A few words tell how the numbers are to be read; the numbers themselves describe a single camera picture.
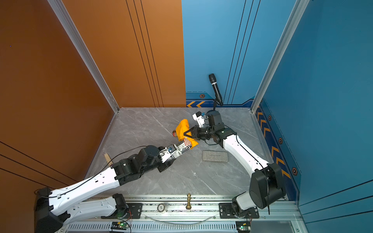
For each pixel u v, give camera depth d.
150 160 0.55
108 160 0.92
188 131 0.75
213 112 0.63
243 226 0.71
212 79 0.97
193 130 0.71
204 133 0.70
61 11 0.71
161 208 0.70
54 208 0.40
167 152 0.61
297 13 0.71
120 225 0.71
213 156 0.90
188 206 0.74
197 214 0.73
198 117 0.73
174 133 1.02
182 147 0.72
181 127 0.76
